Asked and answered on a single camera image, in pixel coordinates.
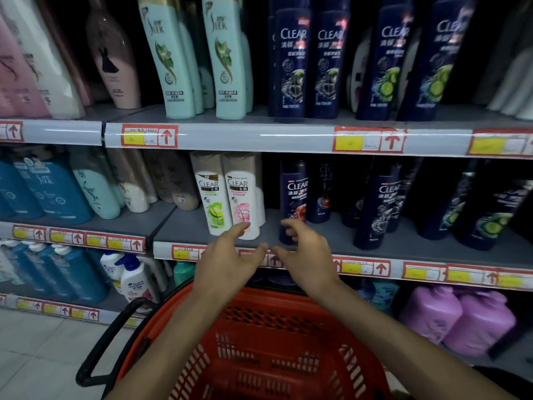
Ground person's left hand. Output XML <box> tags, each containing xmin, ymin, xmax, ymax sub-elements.
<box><xmin>193</xmin><ymin>222</ymin><xmax>270</xmax><ymax>307</ymax></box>

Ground person's right hand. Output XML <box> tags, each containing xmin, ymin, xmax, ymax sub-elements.
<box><xmin>270</xmin><ymin>218</ymin><xmax>342</xmax><ymax>301</ymax></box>

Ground grey store shelf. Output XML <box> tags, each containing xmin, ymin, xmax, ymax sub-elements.
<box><xmin>0</xmin><ymin>0</ymin><xmax>533</xmax><ymax>329</ymax></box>

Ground orange shopping basket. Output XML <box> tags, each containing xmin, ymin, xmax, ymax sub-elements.
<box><xmin>76</xmin><ymin>281</ymin><xmax>392</xmax><ymax>400</ymax></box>

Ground white green-label shampoo bottle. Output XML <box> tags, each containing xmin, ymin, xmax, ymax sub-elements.
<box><xmin>190</xmin><ymin>152</ymin><xmax>234</xmax><ymax>237</ymax></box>

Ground white pink-label shampoo bottle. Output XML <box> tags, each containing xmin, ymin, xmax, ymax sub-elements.
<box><xmin>222</xmin><ymin>153</ymin><xmax>262</xmax><ymax>241</ymax></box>
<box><xmin>254</xmin><ymin>153</ymin><xmax>267</xmax><ymax>228</ymax></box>

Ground navy black Clear bottle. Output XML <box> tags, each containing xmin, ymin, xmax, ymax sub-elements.
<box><xmin>387</xmin><ymin>158</ymin><xmax>424</xmax><ymax>234</ymax></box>

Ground navy green Clear bottle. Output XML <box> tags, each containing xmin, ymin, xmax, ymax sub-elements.
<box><xmin>418</xmin><ymin>170</ymin><xmax>475</xmax><ymax>241</ymax></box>
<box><xmin>454</xmin><ymin>178</ymin><xmax>533</xmax><ymax>251</ymax></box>

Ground person's right forearm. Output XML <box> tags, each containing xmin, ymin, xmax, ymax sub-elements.
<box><xmin>320</xmin><ymin>283</ymin><xmax>517</xmax><ymax>400</ymax></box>

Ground person's left forearm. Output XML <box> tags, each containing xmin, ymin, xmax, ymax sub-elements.
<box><xmin>104</xmin><ymin>287</ymin><xmax>225</xmax><ymax>400</ymax></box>

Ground person's black trousers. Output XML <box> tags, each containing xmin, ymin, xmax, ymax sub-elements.
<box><xmin>474</xmin><ymin>365</ymin><xmax>533</xmax><ymax>400</ymax></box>

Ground small teal bottle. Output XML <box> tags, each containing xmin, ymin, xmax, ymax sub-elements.
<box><xmin>370</xmin><ymin>279</ymin><xmax>400</xmax><ymax>314</ymax></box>

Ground white pump bottle blue cap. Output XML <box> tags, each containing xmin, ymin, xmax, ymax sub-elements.
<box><xmin>115</xmin><ymin>253</ymin><xmax>161</xmax><ymax>307</ymax></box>
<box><xmin>99</xmin><ymin>250</ymin><xmax>125</xmax><ymax>294</ymax></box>

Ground beige bottle brown base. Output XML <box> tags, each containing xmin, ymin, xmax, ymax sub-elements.
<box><xmin>162</xmin><ymin>152</ymin><xmax>200</xmax><ymax>212</ymax></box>
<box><xmin>143</xmin><ymin>150</ymin><xmax>175</xmax><ymax>204</ymax></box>

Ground beige bottle white base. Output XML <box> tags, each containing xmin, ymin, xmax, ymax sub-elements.
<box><xmin>106</xmin><ymin>148</ymin><xmax>150</xmax><ymax>214</ymax></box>
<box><xmin>131</xmin><ymin>149</ymin><xmax>160</xmax><ymax>204</ymax></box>

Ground teal curvy bottle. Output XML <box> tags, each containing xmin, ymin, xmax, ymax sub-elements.
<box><xmin>68</xmin><ymin>146</ymin><xmax>125</xmax><ymax>221</ymax></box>

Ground grey metal store shelving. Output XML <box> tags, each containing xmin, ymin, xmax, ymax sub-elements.
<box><xmin>0</xmin><ymin>120</ymin><xmax>533</xmax><ymax>328</ymax></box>

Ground blue square bottle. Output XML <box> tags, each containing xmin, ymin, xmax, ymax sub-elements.
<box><xmin>0</xmin><ymin>158</ymin><xmax>44</xmax><ymax>220</ymax></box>
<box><xmin>12</xmin><ymin>152</ymin><xmax>94</xmax><ymax>226</ymax></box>

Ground white bottle red label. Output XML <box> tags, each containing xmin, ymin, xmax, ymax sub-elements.
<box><xmin>346</xmin><ymin>28</ymin><xmax>374</xmax><ymax>114</ymax></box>

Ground row of large navy bottles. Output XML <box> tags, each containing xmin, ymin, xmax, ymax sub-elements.
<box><xmin>268</xmin><ymin>0</ymin><xmax>477</xmax><ymax>123</ymax></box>

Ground white pump bottle yellow label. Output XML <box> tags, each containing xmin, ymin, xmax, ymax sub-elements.
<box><xmin>0</xmin><ymin>245</ymin><xmax>24</xmax><ymax>286</ymax></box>

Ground grey end rack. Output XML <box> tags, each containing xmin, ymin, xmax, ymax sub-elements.
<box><xmin>441</xmin><ymin>320</ymin><xmax>533</xmax><ymax>384</ymax></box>

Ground pink bottle black dress print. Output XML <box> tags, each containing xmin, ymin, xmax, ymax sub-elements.
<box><xmin>86</xmin><ymin>0</ymin><xmax>142</xmax><ymax>110</ymax></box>

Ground white curvy bottle gold cap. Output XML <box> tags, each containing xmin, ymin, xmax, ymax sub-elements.
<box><xmin>472</xmin><ymin>3</ymin><xmax>533</xmax><ymax>106</ymax></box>
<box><xmin>487</xmin><ymin>47</ymin><xmax>533</xmax><ymax>117</ymax></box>

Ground white tall bottle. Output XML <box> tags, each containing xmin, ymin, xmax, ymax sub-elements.
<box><xmin>0</xmin><ymin>0</ymin><xmax>86</xmax><ymax>121</ymax></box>

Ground pink tall bottle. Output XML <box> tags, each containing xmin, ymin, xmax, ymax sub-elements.
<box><xmin>0</xmin><ymin>16</ymin><xmax>51</xmax><ymax>119</ymax></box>

